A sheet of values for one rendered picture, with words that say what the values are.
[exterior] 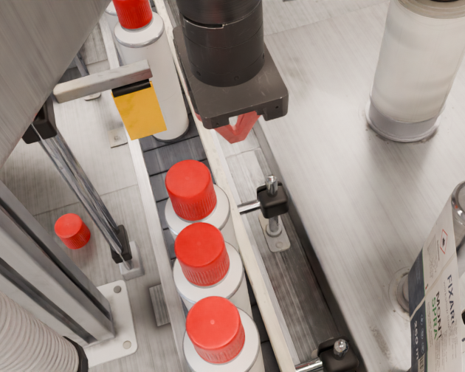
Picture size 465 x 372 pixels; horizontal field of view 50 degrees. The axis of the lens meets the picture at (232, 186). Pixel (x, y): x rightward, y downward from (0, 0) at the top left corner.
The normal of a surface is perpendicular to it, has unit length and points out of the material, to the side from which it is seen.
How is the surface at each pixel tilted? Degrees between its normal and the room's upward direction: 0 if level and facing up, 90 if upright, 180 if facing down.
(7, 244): 90
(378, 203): 0
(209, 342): 2
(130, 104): 90
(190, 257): 2
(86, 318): 90
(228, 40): 90
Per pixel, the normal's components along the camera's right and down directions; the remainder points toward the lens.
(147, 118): 0.29, 0.80
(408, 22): -0.72, 0.63
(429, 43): -0.25, 0.80
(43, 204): -0.09, -0.53
